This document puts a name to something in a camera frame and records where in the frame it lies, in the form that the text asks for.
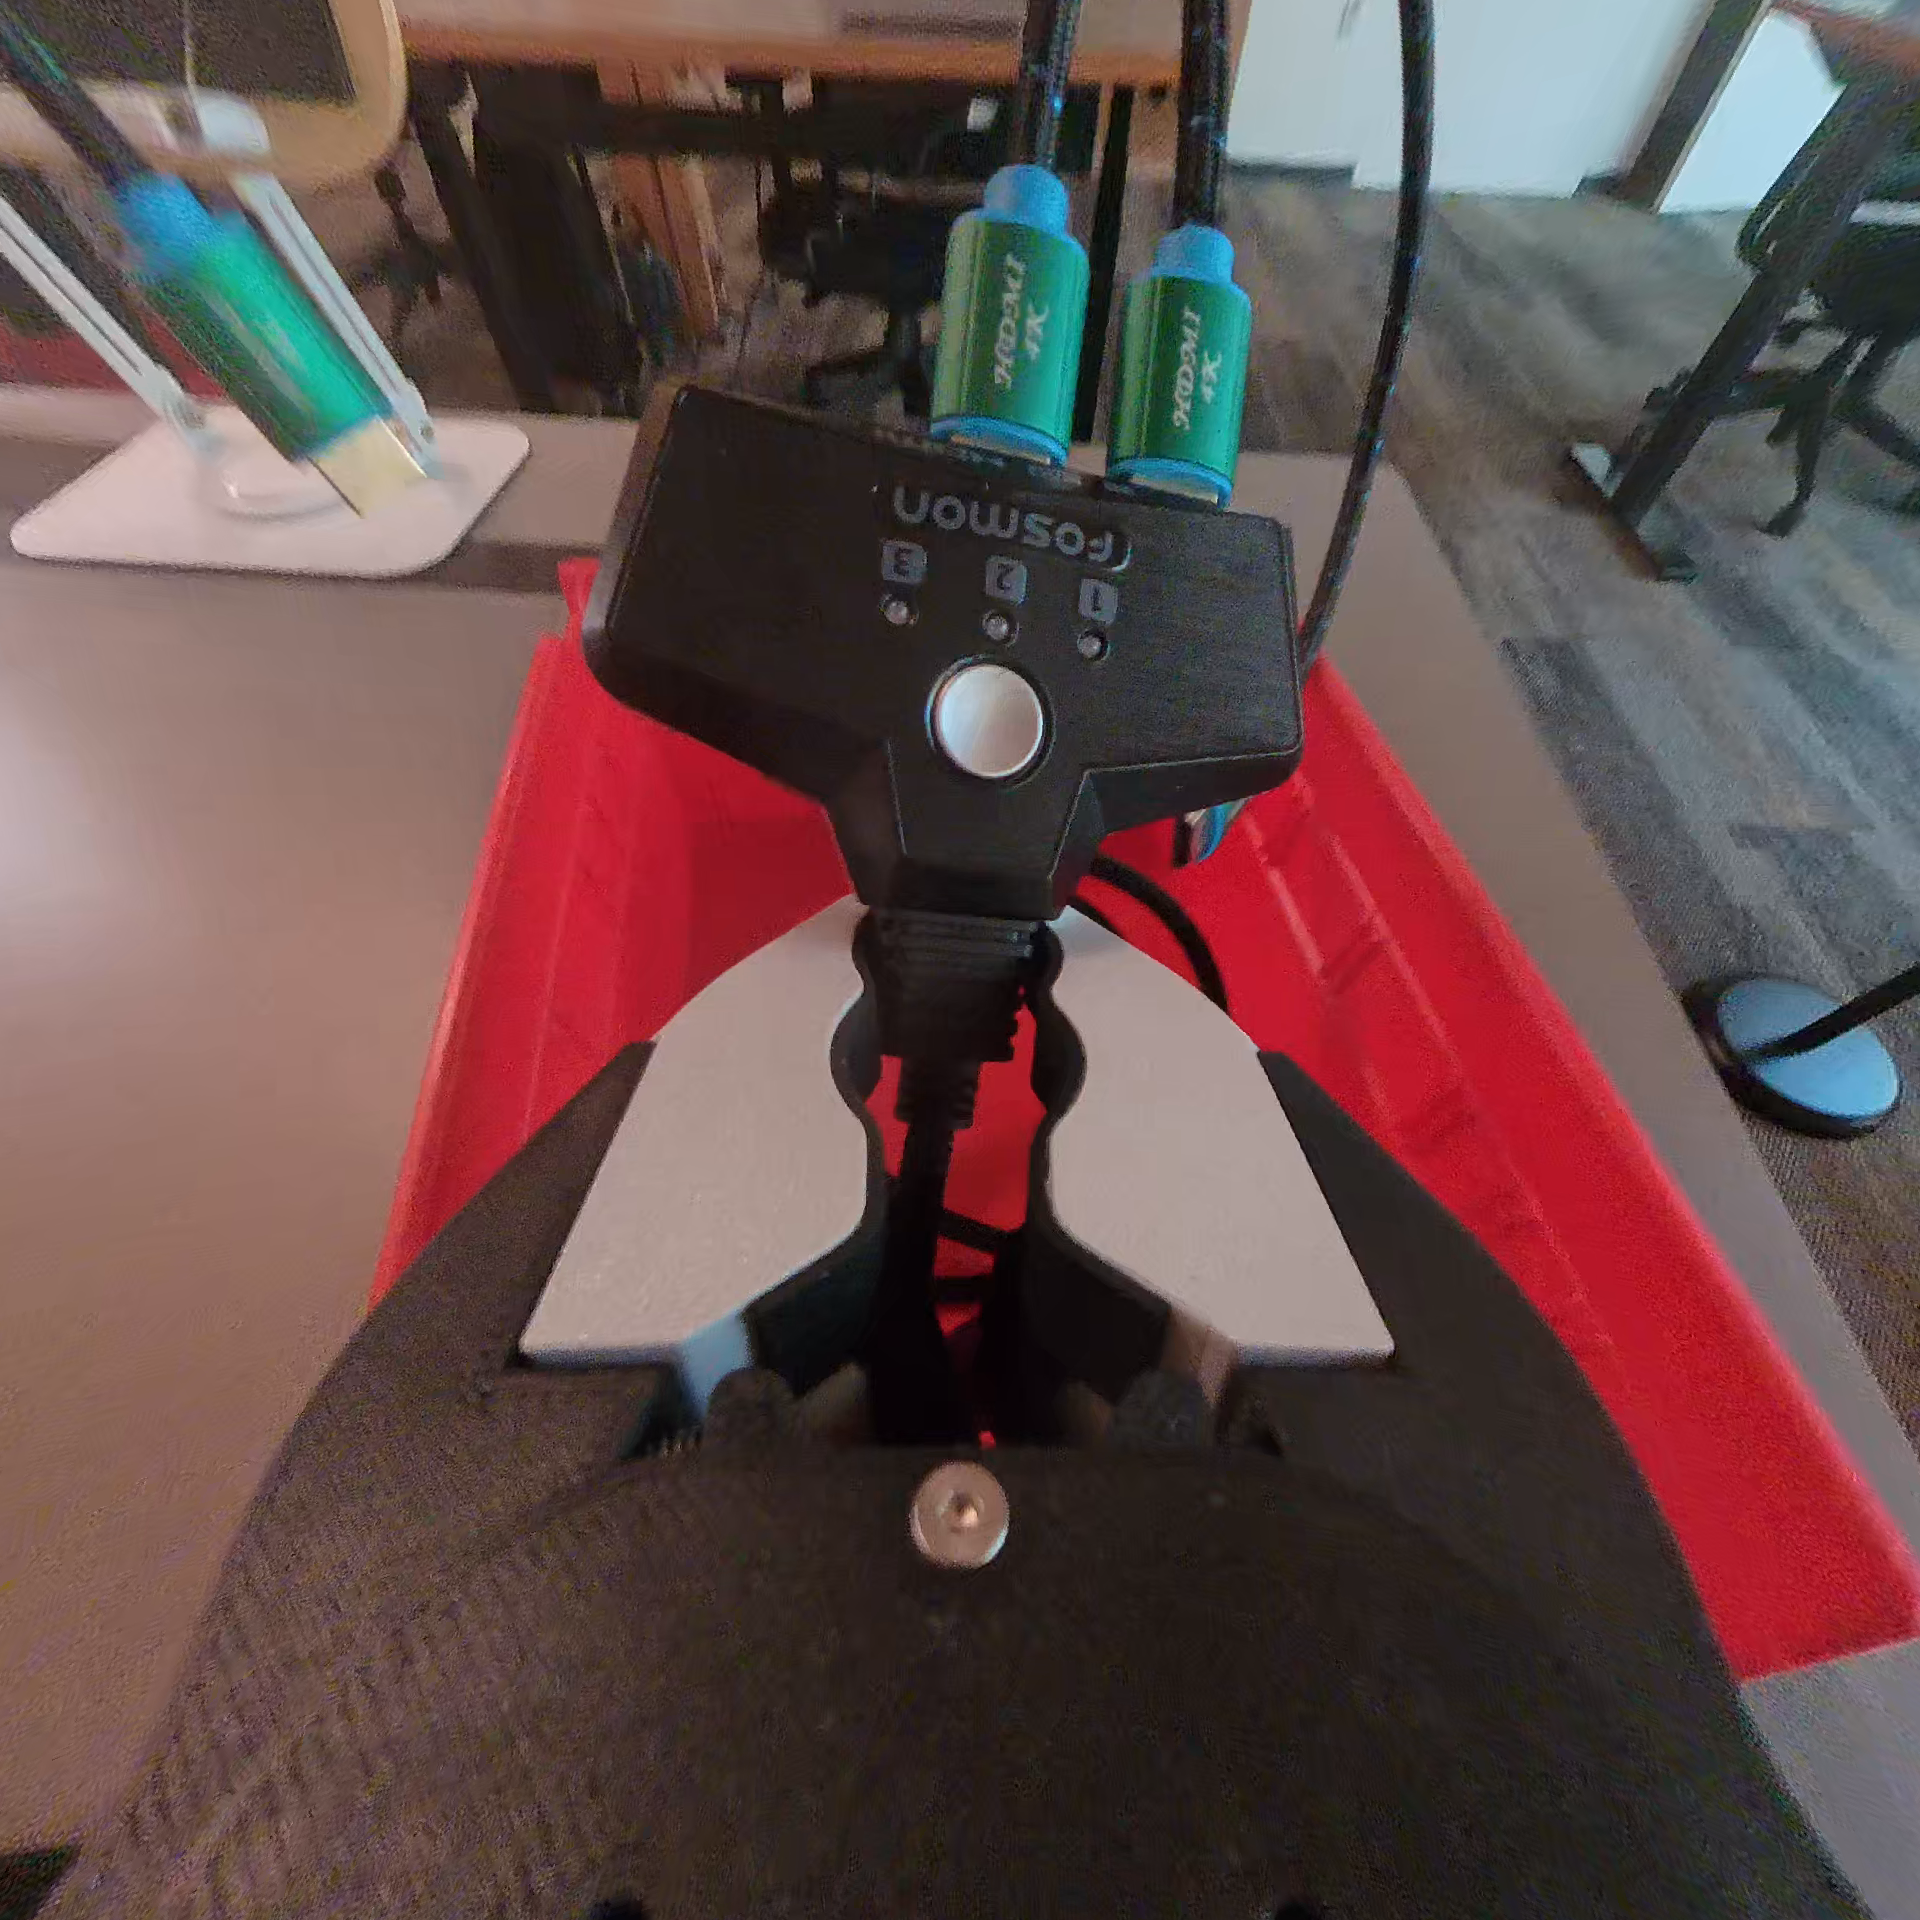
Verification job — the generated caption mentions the white board stand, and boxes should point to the white board stand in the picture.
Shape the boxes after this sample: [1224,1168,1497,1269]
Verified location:
[0,91,532,579]

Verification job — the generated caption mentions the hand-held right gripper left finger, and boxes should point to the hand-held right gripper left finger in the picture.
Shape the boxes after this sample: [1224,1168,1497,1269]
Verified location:
[518,900,901,1372]

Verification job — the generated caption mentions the black office chair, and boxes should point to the black office chair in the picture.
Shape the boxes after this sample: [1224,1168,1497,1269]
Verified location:
[748,152,938,430]
[1739,181,1920,528]

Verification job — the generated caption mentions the red plastic bin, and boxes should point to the red plastic bin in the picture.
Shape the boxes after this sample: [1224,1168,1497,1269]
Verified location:
[367,564,1920,1681]

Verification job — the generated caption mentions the black hdmi switch box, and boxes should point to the black hdmi switch box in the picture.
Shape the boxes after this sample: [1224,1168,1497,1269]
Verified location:
[582,383,1307,926]

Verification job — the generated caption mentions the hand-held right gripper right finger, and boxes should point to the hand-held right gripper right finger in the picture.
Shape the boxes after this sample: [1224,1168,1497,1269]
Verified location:
[1030,928,1400,1372]

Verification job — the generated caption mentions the wooden desk with black legs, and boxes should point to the wooden desk with black legs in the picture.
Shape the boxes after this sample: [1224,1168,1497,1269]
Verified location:
[395,0,1246,422]

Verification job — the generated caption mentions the black leg side desk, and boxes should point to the black leg side desk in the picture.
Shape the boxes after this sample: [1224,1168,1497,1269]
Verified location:
[1567,0,1920,579]

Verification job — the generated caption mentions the green HDMI plug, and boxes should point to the green HDMI plug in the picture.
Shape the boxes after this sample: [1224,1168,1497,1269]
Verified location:
[0,0,437,521]
[923,0,1094,466]

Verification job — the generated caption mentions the black switch pigtail cable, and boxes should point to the black switch pigtail cable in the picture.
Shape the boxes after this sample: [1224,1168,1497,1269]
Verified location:
[855,900,1050,1449]

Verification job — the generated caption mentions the green plug braided hdmi cable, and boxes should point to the green plug braided hdmi cable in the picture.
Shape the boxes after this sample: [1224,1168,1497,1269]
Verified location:
[1169,0,1434,871]
[1102,0,1253,511]

